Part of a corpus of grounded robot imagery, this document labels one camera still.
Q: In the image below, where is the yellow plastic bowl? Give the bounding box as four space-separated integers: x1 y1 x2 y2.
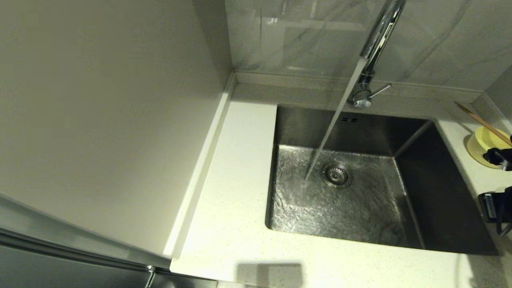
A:
466 127 512 168

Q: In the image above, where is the chrome kitchen faucet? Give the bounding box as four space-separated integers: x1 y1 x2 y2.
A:
347 0 408 109

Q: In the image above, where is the stainless steel sink basin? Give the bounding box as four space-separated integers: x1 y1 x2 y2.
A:
265 104 498 256

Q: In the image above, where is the round metal drain strainer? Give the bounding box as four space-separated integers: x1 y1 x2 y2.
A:
321 161 354 189

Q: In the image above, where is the grey tall cabinet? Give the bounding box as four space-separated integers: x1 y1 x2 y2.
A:
0 0 236 288

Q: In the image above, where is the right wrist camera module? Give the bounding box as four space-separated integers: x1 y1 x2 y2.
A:
483 147 512 171

